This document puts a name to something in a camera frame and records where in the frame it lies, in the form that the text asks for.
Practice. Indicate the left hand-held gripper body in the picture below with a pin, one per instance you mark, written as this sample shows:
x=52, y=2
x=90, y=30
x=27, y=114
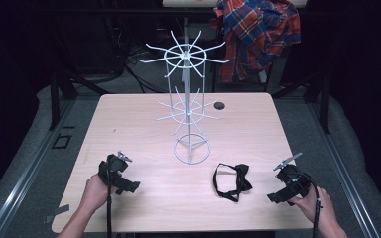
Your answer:
x=114, y=165

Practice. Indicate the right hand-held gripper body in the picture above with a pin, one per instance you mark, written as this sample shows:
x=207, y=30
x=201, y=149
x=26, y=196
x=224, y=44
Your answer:
x=296, y=181

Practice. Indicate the black bow tie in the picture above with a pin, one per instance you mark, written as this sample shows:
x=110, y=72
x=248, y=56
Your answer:
x=243, y=180

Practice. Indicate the person's left hand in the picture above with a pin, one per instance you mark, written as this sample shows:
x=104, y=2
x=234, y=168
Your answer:
x=96, y=193

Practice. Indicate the person's right hand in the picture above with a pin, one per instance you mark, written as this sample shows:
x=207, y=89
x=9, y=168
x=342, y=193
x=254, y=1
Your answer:
x=316, y=205

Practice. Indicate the grey tape strip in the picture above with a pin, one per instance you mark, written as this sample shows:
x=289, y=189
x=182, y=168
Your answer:
x=58, y=213

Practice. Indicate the red blue plaid shirt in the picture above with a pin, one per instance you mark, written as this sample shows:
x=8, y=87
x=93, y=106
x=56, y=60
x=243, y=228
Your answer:
x=258, y=36

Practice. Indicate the aluminium floor rail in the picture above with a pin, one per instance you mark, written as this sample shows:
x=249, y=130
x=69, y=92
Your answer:
x=340, y=165
x=29, y=172

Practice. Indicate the black metal frame leg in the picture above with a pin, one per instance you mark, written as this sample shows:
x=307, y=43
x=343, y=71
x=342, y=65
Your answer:
x=325, y=102
x=55, y=99

